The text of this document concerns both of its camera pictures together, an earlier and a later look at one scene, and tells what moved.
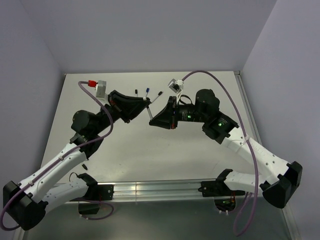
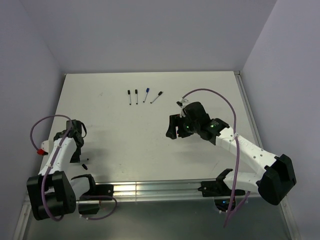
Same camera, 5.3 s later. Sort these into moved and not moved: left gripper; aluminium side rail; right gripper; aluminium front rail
Moved: right gripper; left gripper
Not moved: aluminium front rail; aluminium side rail
